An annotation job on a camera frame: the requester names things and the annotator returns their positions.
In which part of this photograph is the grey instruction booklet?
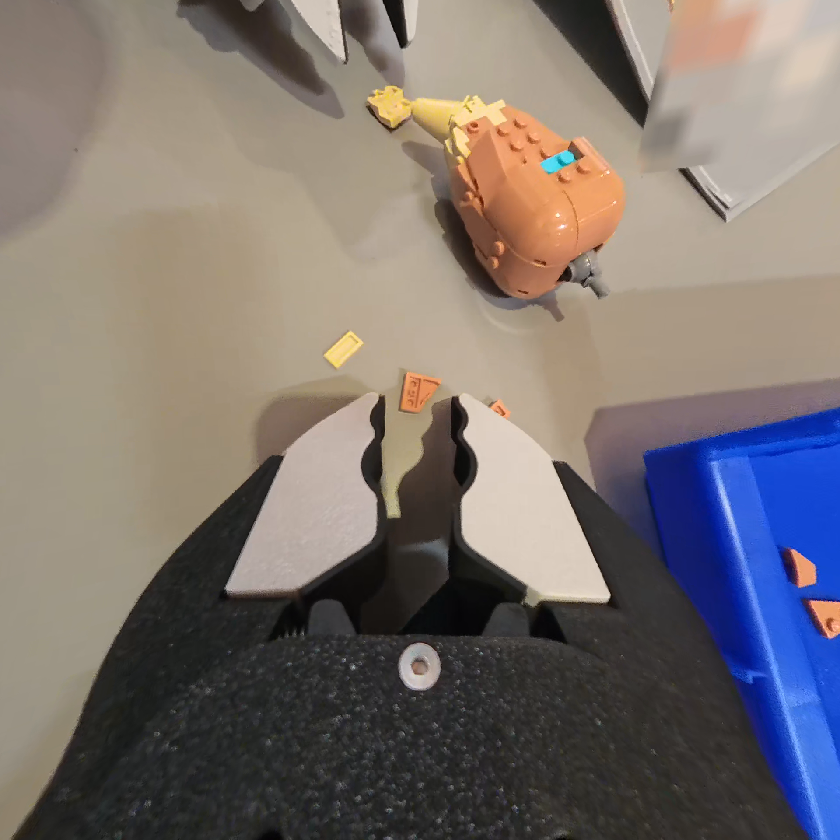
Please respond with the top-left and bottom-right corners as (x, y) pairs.
(535, 0), (840, 223)

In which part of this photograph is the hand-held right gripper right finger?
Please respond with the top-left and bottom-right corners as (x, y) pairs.
(450, 394), (613, 624)

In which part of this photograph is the tan wedge brick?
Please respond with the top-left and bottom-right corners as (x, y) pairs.
(366, 85), (413, 129)

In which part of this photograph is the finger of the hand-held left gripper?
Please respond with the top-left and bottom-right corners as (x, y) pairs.
(282, 0), (349, 64)
(381, 0), (420, 48)

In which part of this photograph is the blue plastic bin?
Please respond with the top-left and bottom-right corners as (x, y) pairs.
(643, 407), (840, 840)

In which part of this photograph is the small brown brick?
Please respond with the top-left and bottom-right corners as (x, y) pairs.
(781, 546), (816, 587)

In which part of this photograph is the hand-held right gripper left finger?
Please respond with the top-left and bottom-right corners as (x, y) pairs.
(223, 392), (388, 624)

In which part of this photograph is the brown toy brick model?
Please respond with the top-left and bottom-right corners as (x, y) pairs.
(410, 95), (626, 301)

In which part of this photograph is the tan flat tile brick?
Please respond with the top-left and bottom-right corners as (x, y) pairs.
(323, 330), (365, 370)

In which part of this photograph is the grey desk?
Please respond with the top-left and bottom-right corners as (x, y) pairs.
(0, 0), (840, 840)

